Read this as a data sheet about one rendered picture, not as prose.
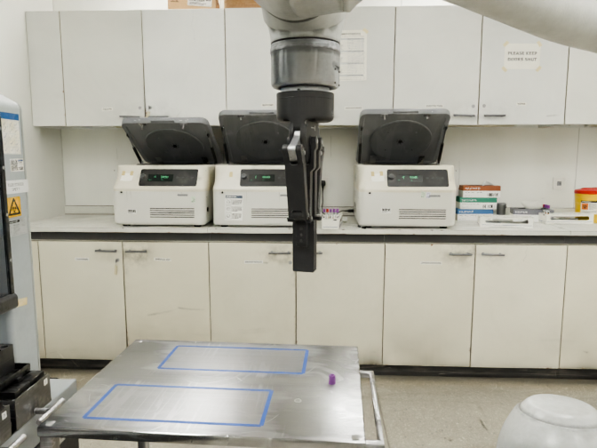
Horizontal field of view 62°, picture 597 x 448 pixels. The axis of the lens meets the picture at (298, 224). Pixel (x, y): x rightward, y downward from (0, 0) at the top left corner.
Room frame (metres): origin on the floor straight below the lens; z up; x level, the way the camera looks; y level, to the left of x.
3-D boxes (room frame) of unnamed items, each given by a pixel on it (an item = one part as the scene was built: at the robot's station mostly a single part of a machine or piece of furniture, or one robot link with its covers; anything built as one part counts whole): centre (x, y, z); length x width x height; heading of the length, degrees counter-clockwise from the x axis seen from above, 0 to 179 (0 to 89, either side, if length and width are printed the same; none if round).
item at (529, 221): (2.94, -1.22, 0.93); 0.30 x 0.10 x 0.06; 79
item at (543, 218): (3.09, -1.66, 0.93); 0.30 x 0.10 x 0.06; 90
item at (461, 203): (3.27, -1.16, 1.01); 0.23 x 0.12 x 0.08; 87
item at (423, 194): (3.14, -0.64, 1.25); 0.62 x 0.56 x 0.69; 177
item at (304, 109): (0.67, -0.01, 1.35); 0.08 x 0.07 x 0.09; 164
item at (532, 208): (3.20, -1.50, 0.97); 0.24 x 0.12 x 0.13; 76
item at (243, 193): (3.19, 0.21, 1.24); 0.62 x 0.56 x 0.69; 178
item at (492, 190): (3.27, -1.18, 1.10); 0.24 x 0.13 x 0.10; 86
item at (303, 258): (0.67, -0.01, 1.19); 0.03 x 0.01 x 0.07; 74
